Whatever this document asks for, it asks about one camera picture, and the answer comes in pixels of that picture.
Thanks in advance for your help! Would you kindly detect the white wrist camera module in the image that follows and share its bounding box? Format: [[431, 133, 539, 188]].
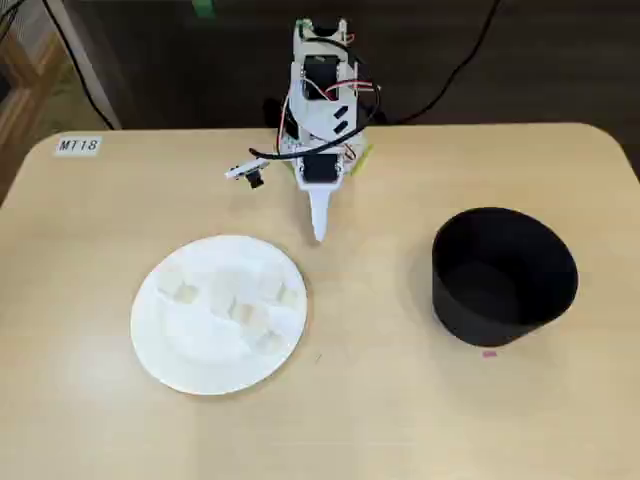
[[223, 158, 269, 190]]

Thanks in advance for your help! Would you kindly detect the white MT18 label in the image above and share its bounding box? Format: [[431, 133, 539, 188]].
[[53, 134, 103, 157]]

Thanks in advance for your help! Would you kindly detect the thin black cable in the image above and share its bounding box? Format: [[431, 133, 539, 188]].
[[42, 0, 116, 130]]

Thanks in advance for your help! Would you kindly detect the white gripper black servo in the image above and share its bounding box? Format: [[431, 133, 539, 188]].
[[295, 151, 347, 244]]

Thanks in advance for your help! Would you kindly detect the grey white pole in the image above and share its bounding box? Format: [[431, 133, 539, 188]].
[[49, 0, 124, 130]]

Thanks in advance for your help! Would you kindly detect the green controller board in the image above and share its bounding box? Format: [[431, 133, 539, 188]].
[[347, 142, 375, 177]]

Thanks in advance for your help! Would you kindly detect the black round pot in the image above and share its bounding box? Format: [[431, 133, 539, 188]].
[[430, 206, 580, 348]]

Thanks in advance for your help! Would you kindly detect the white paper plate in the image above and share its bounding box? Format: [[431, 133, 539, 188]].
[[129, 234, 309, 396]]

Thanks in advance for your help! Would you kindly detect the black power cable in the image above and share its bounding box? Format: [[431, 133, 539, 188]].
[[384, 0, 502, 125]]

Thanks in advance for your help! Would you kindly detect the wooden furniture frame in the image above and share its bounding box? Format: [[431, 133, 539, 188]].
[[0, 27, 76, 201]]

